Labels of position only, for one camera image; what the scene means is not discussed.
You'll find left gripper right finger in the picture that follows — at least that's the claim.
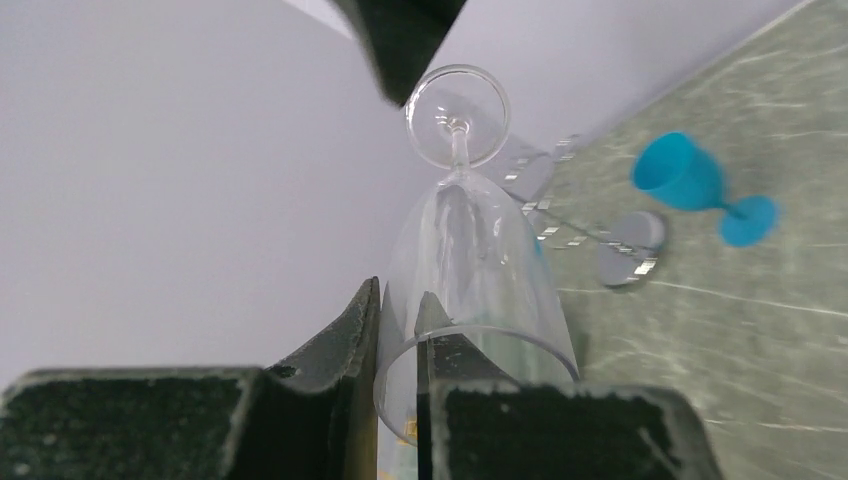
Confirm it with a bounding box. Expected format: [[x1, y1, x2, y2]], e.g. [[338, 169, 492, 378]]
[[417, 332, 722, 479]]

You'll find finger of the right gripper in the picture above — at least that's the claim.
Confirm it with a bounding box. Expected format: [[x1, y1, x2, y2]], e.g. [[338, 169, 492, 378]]
[[333, 0, 466, 108]]

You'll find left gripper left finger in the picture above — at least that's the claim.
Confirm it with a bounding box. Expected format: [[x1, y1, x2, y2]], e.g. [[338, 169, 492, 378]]
[[1, 278, 381, 479]]

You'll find small clear cup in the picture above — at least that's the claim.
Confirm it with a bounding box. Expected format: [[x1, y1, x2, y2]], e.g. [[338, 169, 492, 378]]
[[373, 64, 580, 445]]

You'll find silver wire cup rack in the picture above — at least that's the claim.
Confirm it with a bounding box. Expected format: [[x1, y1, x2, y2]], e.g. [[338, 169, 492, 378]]
[[492, 134, 668, 291]]

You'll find blue plastic wine glass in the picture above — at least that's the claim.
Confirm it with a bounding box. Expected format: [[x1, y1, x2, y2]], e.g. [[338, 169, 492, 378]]
[[630, 131, 779, 248]]

